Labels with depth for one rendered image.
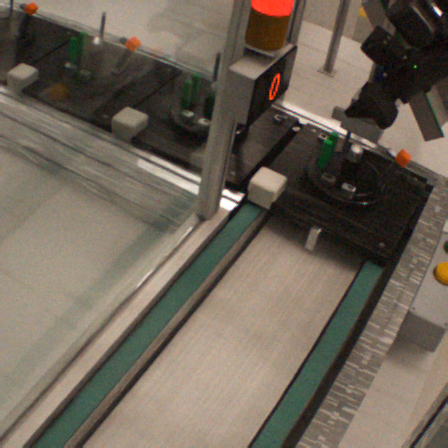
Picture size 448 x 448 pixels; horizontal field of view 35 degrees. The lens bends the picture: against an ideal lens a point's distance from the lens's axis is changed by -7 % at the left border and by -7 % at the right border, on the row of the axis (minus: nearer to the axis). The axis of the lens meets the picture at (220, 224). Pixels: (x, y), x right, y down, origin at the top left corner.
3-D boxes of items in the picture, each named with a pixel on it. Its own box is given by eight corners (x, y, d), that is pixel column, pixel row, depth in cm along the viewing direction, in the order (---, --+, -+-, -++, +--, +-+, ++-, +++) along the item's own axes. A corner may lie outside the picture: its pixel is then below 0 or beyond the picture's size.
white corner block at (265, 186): (283, 197, 116) (288, 177, 113) (271, 212, 112) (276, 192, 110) (256, 184, 117) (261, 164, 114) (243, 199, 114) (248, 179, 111)
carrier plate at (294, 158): (424, 187, 124) (428, 178, 123) (385, 267, 107) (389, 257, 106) (305, 130, 130) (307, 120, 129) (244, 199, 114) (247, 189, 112)
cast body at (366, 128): (384, 132, 111) (395, 96, 106) (376, 145, 108) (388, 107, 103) (336, 110, 113) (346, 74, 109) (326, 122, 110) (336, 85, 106)
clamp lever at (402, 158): (385, 184, 115) (412, 156, 109) (382, 190, 113) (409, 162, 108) (369, 169, 115) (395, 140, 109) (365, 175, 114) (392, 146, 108)
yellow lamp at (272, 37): (289, 41, 89) (297, 9, 86) (273, 55, 86) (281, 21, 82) (254, 28, 90) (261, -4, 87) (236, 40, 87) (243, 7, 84)
